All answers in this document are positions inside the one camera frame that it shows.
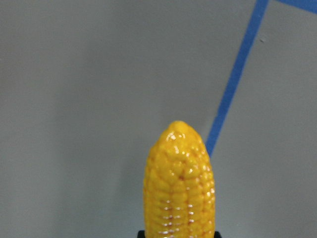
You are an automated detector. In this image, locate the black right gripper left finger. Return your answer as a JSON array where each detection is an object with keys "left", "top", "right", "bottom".
[{"left": 137, "top": 230, "right": 145, "bottom": 238}]

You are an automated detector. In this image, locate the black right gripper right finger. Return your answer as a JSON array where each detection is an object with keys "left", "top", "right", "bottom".
[{"left": 214, "top": 231, "right": 221, "bottom": 238}]

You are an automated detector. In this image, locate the yellow corn cob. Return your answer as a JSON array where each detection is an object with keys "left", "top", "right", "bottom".
[{"left": 143, "top": 121, "right": 215, "bottom": 238}]

